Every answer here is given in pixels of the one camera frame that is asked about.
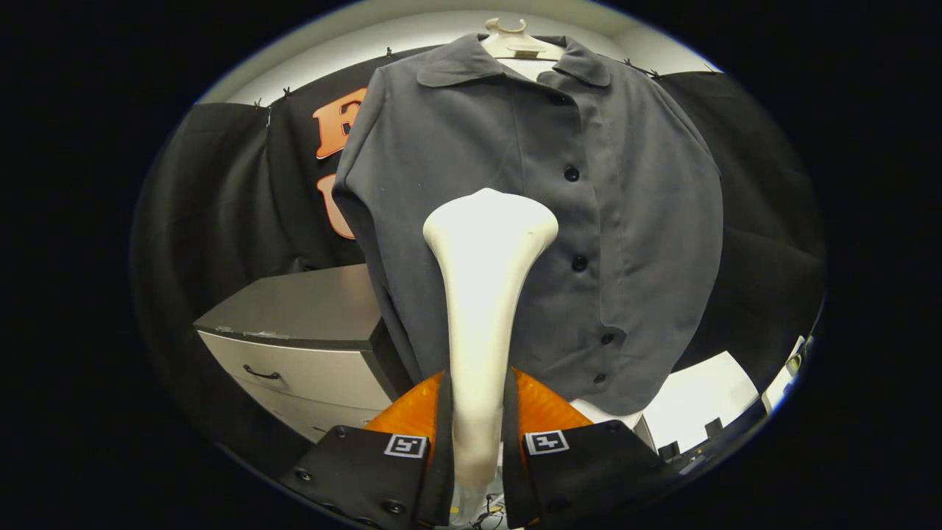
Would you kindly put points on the grey drawer cabinet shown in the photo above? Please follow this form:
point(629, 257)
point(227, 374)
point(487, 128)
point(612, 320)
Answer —
point(294, 302)

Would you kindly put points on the white slanted bar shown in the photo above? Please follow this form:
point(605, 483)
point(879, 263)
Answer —
point(773, 394)

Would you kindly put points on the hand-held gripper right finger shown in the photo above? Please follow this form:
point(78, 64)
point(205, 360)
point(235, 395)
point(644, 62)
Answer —
point(513, 471)

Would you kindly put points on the grey button-up shirt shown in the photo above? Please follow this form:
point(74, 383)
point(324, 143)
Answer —
point(625, 221)

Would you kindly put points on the white garment steamer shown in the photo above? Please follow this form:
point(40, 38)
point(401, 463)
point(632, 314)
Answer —
point(486, 294)

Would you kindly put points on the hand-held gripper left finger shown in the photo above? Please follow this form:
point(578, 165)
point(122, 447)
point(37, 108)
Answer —
point(441, 471)

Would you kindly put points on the white low table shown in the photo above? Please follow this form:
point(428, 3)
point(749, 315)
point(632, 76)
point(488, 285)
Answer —
point(706, 390)

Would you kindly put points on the black backdrop cloth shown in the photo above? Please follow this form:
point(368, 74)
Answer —
point(765, 221)

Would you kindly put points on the cream plastic hanger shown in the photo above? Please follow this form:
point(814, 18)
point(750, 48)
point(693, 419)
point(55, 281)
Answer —
point(515, 46)

